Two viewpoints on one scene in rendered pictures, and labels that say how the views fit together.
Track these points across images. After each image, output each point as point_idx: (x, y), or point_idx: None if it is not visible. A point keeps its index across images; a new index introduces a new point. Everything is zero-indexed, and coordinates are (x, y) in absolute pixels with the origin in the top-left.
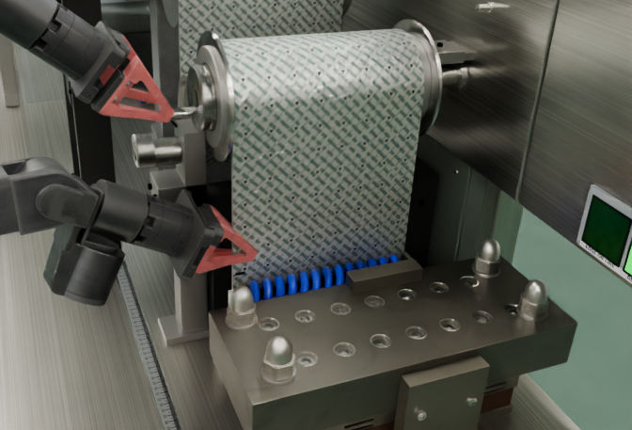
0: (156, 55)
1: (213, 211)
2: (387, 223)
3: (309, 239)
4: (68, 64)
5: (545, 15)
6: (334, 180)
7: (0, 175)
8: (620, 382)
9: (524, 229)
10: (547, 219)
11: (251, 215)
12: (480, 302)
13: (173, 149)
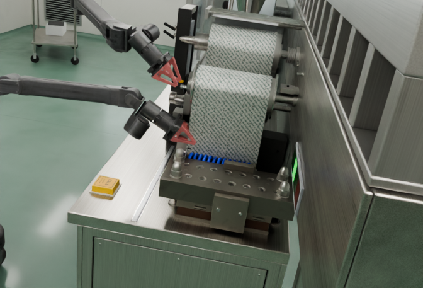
0: None
1: (183, 121)
2: (250, 149)
3: (216, 144)
4: (148, 60)
5: (306, 78)
6: (228, 124)
7: (118, 87)
8: None
9: None
10: (292, 157)
11: (196, 127)
12: (266, 185)
13: (181, 99)
